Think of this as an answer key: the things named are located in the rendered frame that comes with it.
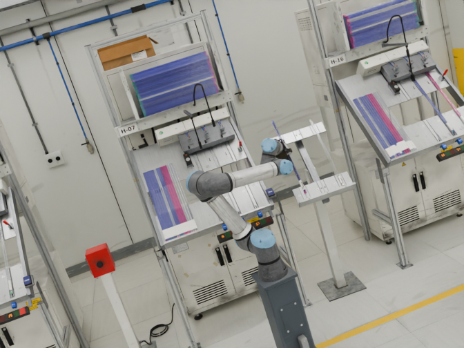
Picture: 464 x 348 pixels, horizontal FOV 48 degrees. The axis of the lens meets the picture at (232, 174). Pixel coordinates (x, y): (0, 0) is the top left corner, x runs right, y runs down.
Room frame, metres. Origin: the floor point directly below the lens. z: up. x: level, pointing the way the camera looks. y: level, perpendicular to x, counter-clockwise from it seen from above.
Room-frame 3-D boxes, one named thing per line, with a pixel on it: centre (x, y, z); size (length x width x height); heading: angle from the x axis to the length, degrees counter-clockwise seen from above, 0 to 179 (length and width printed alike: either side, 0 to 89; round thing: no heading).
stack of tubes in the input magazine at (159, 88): (3.33, 0.18, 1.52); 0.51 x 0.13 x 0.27; 98
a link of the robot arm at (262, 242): (2.36, -0.05, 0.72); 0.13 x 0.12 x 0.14; 27
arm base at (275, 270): (2.36, -0.05, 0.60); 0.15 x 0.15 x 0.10
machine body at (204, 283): (3.44, 0.26, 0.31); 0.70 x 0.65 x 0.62; 98
